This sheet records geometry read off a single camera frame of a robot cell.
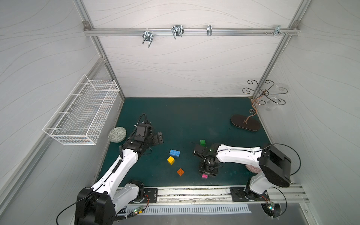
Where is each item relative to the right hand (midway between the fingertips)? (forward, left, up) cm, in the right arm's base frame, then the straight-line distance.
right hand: (201, 174), depth 80 cm
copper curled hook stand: (+39, -34, +30) cm, 60 cm away
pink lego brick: (-1, -2, +1) cm, 3 cm away
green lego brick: (+19, -1, +2) cm, 19 cm away
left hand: (+17, +28, +12) cm, 34 cm away
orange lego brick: (0, +12, +1) cm, 12 cm away
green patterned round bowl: (+23, +58, +2) cm, 63 cm away
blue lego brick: (+12, +17, +1) cm, 21 cm away
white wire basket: (+15, +62, +31) cm, 71 cm away
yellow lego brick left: (+7, +19, +2) cm, 20 cm away
